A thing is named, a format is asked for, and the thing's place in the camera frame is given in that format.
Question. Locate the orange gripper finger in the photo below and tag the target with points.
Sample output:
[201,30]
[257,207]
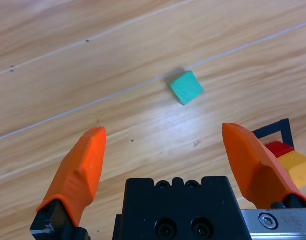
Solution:
[253,170]
[80,170]

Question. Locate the red wooden cube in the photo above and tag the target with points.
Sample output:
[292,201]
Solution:
[279,149]

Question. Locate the yellow wooden cube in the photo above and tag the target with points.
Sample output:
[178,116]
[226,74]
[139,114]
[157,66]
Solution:
[298,167]

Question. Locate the green wooden cube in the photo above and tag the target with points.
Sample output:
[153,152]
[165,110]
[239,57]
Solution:
[185,87]

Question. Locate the black tape square outline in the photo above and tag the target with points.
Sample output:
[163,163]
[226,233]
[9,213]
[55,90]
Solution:
[286,132]

